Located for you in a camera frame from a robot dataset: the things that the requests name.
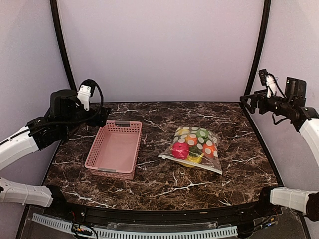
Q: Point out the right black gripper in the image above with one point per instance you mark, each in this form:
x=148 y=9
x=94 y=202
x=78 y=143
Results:
x=261 y=96

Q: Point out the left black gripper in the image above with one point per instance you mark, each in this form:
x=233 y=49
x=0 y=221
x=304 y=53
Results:
x=103 y=115

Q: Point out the pink plastic basket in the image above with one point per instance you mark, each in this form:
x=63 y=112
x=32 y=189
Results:
x=115 y=150

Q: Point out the orange toy fruit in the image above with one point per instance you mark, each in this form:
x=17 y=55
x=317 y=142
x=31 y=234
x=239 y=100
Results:
x=210 y=151

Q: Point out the orange green toy mango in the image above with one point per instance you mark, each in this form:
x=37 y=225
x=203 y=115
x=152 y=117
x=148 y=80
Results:
x=191 y=140

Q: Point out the clear dotted zip bag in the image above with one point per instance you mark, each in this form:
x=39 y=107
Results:
x=210 y=164

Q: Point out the yellow toy lemon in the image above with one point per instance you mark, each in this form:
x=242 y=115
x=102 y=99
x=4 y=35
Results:
x=183 y=131

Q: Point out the green toy watermelon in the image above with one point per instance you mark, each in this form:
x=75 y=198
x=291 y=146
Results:
x=194 y=150

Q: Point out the yellow toy banana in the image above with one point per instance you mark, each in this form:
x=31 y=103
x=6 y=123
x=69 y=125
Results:
x=194 y=160

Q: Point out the red toy fruit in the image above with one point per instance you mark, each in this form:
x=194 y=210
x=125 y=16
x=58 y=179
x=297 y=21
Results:
x=180 y=150

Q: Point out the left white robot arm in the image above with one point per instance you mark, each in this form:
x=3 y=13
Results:
x=37 y=135

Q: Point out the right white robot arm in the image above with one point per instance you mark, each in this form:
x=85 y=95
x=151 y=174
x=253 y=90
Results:
x=294 y=148

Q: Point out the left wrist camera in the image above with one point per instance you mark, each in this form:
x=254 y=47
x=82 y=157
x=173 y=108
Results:
x=66 y=104

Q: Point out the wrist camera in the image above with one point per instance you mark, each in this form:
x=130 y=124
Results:
x=66 y=104
x=295 y=88

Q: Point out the right black frame post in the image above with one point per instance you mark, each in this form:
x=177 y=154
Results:
x=259 y=46

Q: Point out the black frame post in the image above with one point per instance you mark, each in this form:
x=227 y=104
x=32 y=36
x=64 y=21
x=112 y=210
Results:
x=259 y=46
x=61 y=44

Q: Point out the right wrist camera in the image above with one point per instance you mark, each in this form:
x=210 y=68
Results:
x=295 y=88

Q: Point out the black front rail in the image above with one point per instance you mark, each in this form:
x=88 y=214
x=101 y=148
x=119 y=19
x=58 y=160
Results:
x=246 y=216

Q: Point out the left black frame post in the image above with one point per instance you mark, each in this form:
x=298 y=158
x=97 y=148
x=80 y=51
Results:
x=61 y=44

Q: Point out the white slotted cable duct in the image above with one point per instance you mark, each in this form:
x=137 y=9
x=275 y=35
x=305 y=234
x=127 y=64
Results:
x=138 y=231

